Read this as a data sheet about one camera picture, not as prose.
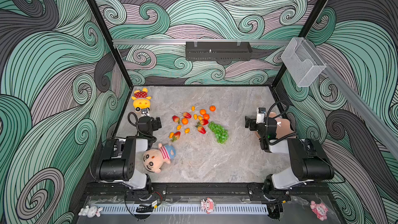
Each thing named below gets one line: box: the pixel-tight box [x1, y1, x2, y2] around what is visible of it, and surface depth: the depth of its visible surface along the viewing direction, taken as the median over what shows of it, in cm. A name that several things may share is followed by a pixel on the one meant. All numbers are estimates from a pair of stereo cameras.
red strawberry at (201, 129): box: [196, 125, 207, 135], surface depth 97 cm
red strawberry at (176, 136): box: [171, 131, 181, 143], surface depth 92 cm
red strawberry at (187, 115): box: [182, 111, 192, 119], surface depth 103 cm
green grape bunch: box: [208, 120, 230, 144], surface depth 93 cm
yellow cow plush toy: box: [131, 87, 152, 112], surface depth 105 cm
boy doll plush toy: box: [142, 143, 177, 174], surface depth 79 cm
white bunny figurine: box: [78, 205, 104, 218], surface depth 68 cm
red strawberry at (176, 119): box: [172, 115, 181, 124], surface depth 100 cm
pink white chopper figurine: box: [200, 197, 215, 215], surface depth 69 cm
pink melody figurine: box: [309, 200, 329, 221], surface depth 67 cm
